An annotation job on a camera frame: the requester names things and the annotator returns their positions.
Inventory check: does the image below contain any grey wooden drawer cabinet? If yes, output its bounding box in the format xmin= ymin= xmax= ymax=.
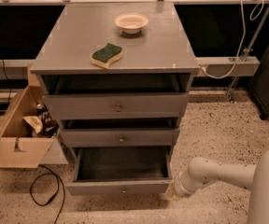
xmin=30 ymin=1 xmax=201 ymax=161

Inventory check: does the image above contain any grey middle drawer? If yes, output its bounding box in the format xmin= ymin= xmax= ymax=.
xmin=60 ymin=128 xmax=179 ymax=147

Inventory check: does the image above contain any grey drawer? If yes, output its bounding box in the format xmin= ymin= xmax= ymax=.
xmin=60 ymin=128 xmax=179 ymax=147
xmin=66 ymin=146 xmax=172 ymax=195
xmin=43 ymin=93 xmax=188 ymax=120

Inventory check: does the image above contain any metal stand pole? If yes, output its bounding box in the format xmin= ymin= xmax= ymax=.
xmin=224 ymin=0 xmax=269 ymax=77

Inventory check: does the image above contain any grey bottom drawer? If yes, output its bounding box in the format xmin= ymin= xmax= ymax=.
xmin=66 ymin=146 xmax=172 ymax=195

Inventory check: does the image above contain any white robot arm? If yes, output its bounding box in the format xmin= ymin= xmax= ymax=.
xmin=164 ymin=150 xmax=269 ymax=224

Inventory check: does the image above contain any green yellow sponge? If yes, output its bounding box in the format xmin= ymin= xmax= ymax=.
xmin=92 ymin=43 xmax=122 ymax=69

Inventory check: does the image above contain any white hanging cable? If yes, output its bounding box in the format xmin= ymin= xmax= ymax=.
xmin=198 ymin=0 xmax=269 ymax=80

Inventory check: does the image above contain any open cardboard box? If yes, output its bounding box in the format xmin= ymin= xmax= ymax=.
xmin=0 ymin=63 xmax=53 ymax=168

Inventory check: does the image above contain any grey top drawer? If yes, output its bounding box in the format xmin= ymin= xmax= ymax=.
xmin=43 ymin=93 xmax=188 ymax=120

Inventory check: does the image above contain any black floor cable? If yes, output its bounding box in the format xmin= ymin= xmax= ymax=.
xmin=29 ymin=164 xmax=66 ymax=224

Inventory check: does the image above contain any trash in cardboard box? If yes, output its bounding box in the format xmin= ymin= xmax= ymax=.
xmin=23 ymin=104 xmax=59 ymax=138

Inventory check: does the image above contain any white paper bowl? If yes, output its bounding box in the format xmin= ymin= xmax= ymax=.
xmin=115 ymin=13 xmax=149 ymax=35

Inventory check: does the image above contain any grey wall cable duct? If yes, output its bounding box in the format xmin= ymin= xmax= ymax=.
xmin=196 ymin=56 xmax=260 ymax=78

